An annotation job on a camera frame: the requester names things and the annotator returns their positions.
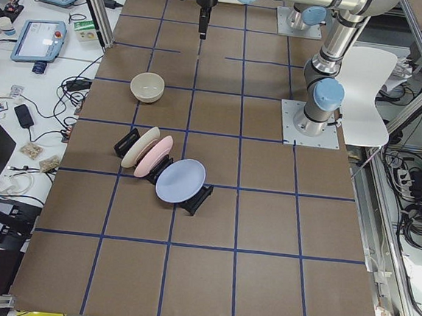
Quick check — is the white ceramic bowl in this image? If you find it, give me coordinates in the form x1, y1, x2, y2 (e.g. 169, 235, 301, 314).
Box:
130, 72, 165, 104

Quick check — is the green white carton box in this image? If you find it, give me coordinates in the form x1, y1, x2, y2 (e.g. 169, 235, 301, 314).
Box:
73, 20, 97, 42

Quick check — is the black power adapter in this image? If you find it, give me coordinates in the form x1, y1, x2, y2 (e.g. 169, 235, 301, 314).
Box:
65, 79, 92, 93

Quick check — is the pink plate in rack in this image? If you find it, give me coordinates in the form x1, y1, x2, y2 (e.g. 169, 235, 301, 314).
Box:
133, 135, 174, 178

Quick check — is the beige plate in rack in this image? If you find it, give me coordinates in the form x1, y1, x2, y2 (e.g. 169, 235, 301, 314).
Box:
121, 127, 160, 169

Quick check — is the blue plate in rack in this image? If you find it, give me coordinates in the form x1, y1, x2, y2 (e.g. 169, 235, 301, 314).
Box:
155, 159, 206, 203

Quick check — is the near blue teach pendant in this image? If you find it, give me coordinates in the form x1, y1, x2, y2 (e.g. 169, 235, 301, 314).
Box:
10, 19, 67, 63

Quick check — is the white chair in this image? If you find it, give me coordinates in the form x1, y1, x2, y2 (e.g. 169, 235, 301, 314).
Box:
337, 46, 397, 147

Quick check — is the black plate rack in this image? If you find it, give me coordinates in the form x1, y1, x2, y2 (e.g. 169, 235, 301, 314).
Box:
113, 128, 214, 215

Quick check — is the black phone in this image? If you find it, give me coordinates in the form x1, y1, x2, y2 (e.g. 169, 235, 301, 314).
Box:
14, 104, 35, 129

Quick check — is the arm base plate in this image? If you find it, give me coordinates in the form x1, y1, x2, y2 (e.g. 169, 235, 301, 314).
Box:
281, 99, 340, 150
277, 6, 326, 41

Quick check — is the aluminium frame post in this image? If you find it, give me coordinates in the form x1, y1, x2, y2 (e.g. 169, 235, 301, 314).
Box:
85, 0, 114, 49

